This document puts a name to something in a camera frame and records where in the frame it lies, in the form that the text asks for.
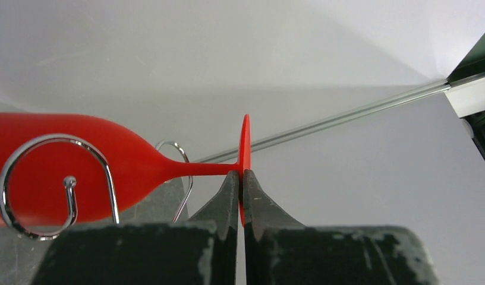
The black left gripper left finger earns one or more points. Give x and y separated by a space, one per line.
201 250

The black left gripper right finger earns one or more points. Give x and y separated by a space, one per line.
281 250

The red plastic wine glass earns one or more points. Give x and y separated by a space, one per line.
14 123

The chrome wine glass rack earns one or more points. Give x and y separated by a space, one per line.
58 178

